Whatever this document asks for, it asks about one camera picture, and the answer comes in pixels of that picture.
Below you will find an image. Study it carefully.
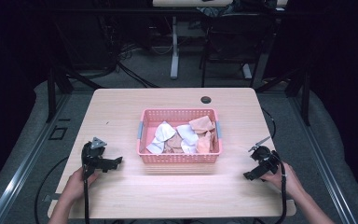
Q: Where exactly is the black metal stand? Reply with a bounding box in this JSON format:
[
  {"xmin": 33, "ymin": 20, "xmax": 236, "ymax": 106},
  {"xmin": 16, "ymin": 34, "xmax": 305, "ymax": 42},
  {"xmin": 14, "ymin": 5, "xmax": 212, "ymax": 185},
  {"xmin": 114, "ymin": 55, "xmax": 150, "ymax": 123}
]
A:
[
  {"xmin": 283, "ymin": 61, "xmax": 312, "ymax": 127},
  {"xmin": 45, "ymin": 66, "xmax": 75, "ymax": 123}
]

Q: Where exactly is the aluminium floor rail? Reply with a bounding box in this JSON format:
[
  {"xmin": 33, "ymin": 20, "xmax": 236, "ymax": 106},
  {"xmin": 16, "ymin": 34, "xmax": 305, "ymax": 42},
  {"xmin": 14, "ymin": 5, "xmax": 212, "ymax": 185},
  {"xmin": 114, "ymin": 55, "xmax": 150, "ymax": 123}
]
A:
[
  {"xmin": 0, "ymin": 92, "xmax": 73, "ymax": 224},
  {"xmin": 290, "ymin": 95, "xmax": 358, "ymax": 224}
]

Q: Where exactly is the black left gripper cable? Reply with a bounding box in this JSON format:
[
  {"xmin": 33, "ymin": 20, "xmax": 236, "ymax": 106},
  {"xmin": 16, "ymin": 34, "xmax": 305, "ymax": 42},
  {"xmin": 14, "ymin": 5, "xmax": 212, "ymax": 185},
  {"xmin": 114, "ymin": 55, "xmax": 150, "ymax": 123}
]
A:
[{"xmin": 83, "ymin": 173, "xmax": 90, "ymax": 224}]

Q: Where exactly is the person's left hand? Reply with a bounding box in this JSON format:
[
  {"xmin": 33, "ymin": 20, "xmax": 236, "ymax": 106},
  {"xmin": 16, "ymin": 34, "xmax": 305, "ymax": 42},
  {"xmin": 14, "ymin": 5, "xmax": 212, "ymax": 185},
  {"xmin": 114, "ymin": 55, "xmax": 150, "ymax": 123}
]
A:
[{"xmin": 62, "ymin": 167, "xmax": 101, "ymax": 203}]

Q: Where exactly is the pink plastic basket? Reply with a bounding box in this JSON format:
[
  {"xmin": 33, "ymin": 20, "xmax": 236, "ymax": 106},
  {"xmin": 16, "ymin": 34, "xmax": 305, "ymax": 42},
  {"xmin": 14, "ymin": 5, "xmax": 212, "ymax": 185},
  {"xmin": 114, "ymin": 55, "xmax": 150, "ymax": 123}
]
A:
[{"xmin": 136, "ymin": 107, "xmax": 224, "ymax": 165}]

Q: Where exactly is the bundle of floor cables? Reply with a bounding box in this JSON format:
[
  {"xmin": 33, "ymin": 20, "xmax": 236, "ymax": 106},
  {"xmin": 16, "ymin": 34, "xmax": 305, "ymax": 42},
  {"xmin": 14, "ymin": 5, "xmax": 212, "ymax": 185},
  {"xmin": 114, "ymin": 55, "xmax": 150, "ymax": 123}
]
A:
[{"xmin": 113, "ymin": 43, "xmax": 161, "ymax": 90}]

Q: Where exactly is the tan cloth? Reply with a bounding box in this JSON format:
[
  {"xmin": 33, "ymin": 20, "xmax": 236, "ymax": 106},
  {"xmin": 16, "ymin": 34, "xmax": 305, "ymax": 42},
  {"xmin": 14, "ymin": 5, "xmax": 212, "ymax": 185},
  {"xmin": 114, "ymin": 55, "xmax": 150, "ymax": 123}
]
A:
[{"xmin": 162, "ymin": 133, "xmax": 185, "ymax": 154}]

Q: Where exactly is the white cloth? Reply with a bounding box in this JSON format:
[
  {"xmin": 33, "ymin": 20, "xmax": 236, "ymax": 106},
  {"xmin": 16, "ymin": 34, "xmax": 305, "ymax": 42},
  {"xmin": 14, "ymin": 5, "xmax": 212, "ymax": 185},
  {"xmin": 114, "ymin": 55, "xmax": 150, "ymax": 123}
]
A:
[
  {"xmin": 145, "ymin": 120, "xmax": 178, "ymax": 155},
  {"xmin": 175, "ymin": 123, "xmax": 200, "ymax": 155}
]

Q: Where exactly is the white desk leg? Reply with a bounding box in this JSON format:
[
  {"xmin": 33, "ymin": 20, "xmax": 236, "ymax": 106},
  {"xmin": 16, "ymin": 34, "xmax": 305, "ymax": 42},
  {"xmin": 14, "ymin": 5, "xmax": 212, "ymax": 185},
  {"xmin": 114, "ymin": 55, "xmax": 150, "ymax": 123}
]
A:
[{"xmin": 170, "ymin": 15, "xmax": 181, "ymax": 80}]

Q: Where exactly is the white desk foot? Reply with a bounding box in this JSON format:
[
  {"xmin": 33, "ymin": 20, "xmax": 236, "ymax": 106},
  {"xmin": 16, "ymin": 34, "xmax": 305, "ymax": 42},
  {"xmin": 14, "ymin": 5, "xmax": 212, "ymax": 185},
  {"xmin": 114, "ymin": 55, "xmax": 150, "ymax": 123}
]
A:
[{"xmin": 241, "ymin": 63, "xmax": 254, "ymax": 80}]

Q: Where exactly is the person's right hand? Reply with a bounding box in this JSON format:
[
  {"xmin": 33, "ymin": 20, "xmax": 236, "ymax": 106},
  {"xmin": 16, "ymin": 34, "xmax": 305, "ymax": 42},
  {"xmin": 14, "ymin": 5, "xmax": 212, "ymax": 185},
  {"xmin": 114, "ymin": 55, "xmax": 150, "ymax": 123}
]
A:
[{"xmin": 259, "ymin": 161, "xmax": 307, "ymax": 201}]

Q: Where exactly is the black floor cable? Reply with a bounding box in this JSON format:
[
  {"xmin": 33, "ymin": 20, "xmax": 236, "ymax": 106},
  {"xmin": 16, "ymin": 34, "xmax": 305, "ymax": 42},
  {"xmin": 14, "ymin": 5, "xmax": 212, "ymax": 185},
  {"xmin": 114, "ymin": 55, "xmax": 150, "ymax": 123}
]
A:
[{"xmin": 34, "ymin": 156, "xmax": 70, "ymax": 224}]

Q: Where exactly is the peach cloth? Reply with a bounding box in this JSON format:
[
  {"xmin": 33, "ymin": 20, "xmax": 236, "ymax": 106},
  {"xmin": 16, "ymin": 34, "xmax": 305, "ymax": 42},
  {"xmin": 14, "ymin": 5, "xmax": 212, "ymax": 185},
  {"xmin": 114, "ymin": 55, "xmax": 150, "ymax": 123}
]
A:
[
  {"xmin": 188, "ymin": 115, "xmax": 216, "ymax": 135},
  {"xmin": 196, "ymin": 130, "xmax": 214, "ymax": 154}
]

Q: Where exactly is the thin black cable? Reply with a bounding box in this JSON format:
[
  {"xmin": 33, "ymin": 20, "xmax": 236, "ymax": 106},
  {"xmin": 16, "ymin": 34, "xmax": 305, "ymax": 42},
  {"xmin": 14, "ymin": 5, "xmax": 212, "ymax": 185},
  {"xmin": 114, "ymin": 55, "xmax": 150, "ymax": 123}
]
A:
[{"xmin": 260, "ymin": 106, "xmax": 277, "ymax": 142}]

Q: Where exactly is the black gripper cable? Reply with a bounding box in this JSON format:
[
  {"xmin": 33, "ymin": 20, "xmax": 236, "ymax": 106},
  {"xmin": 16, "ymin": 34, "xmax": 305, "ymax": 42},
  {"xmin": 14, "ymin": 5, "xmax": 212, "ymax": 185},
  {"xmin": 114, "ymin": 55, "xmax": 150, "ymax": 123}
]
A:
[
  {"xmin": 271, "ymin": 150, "xmax": 289, "ymax": 224},
  {"xmin": 83, "ymin": 173, "xmax": 90, "ymax": 224}
]

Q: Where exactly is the black chair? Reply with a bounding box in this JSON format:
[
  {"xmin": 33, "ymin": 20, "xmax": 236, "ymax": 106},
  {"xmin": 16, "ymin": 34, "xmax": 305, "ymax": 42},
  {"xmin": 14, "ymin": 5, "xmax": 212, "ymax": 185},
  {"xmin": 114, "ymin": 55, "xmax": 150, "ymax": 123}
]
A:
[{"xmin": 199, "ymin": 11, "xmax": 279, "ymax": 89}]

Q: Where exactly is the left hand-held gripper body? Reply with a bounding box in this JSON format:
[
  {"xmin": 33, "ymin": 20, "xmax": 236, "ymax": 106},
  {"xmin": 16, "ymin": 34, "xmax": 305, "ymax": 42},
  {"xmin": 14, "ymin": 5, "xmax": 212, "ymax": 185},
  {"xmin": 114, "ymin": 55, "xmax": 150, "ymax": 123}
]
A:
[{"xmin": 80, "ymin": 136, "xmax": 108, "ymax": 182}]

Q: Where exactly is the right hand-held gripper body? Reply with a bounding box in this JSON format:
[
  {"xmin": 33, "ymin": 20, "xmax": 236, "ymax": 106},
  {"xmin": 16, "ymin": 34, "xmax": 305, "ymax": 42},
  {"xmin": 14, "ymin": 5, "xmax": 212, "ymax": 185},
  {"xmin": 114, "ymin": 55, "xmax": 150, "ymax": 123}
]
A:
[{"xmin": 247, "ymin": 135, "xmax": 282, "ymax": 175}]

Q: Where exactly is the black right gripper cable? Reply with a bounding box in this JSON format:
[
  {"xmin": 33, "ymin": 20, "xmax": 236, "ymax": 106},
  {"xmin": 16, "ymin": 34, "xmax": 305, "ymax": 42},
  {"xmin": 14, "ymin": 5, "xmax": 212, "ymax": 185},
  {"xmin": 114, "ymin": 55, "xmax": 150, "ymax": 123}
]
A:
[{"xmin": 271, "ymin": 150, "xmax": 289, "ymax": 224}]

